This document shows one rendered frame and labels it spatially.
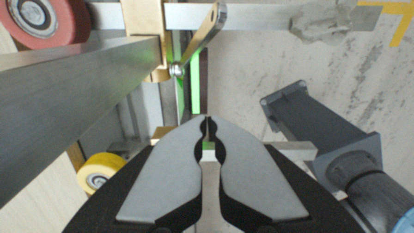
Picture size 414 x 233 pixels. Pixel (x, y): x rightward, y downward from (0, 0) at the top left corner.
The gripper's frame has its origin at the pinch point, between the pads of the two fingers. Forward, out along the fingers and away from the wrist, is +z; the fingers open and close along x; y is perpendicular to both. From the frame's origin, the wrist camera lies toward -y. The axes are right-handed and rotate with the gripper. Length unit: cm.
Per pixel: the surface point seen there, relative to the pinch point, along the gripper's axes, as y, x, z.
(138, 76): -1.9, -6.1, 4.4
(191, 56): -3.4, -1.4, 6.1
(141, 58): -3.2, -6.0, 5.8
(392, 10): -15, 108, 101
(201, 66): 2.6, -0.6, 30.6
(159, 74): 0.4, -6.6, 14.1
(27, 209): 25.8, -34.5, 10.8
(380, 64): 15, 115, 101
